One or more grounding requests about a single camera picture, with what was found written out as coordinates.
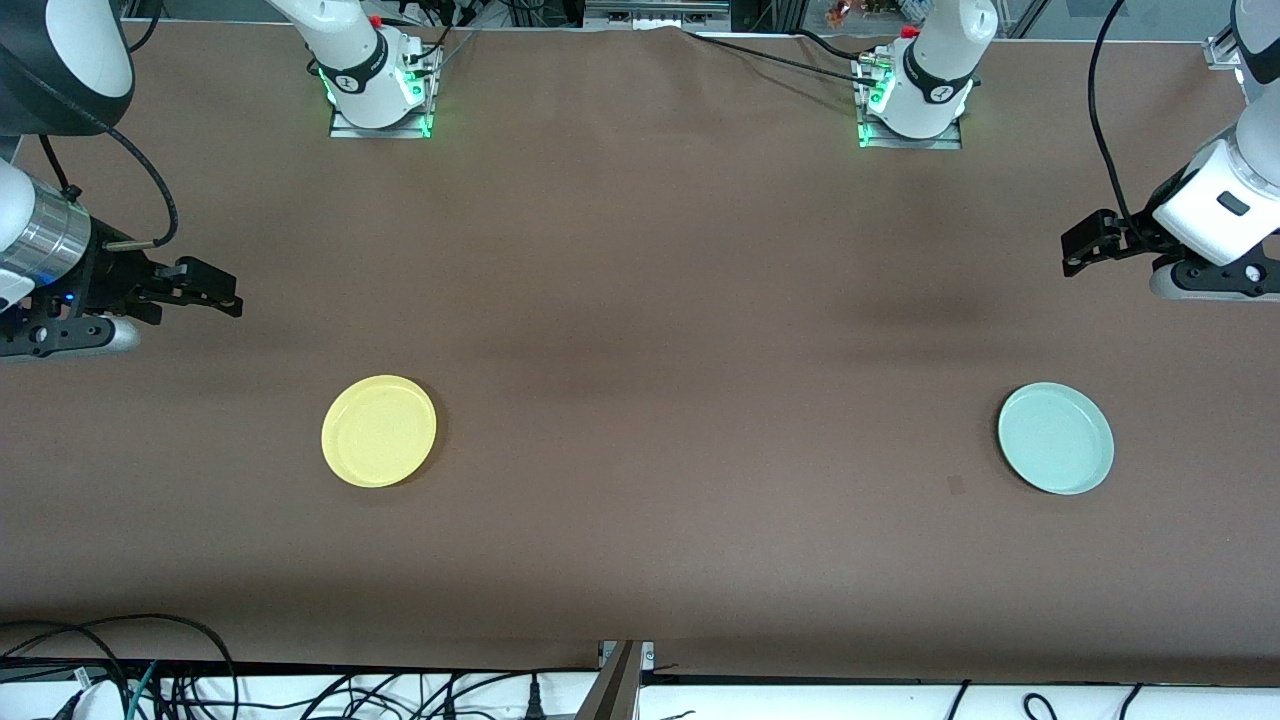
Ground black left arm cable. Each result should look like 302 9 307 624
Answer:
1089 0 1153 246

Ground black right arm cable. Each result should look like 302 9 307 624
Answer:
38 125 181 251

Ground brown table cover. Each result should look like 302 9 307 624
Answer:
0 20 1280 673

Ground yellow round plate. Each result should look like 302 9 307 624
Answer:
321 375 438 489

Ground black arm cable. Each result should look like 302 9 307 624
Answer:
1089 0 1153 246
38 125 181 251

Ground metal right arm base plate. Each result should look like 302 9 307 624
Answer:
330 45 434 139

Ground pale green round plate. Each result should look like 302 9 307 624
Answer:
997 382 1115 496

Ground green cable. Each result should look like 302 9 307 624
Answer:
124 660 162 720

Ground long black table cable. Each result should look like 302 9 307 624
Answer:
685 28 866 86

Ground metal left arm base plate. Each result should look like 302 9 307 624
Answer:
857 55 964 151

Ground large black looped cable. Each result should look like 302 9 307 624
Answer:
0 612 239 720

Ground aluminium profile beam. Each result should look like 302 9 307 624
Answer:
575 640 657 720

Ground short black table cable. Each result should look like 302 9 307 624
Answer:
798 28 881 63

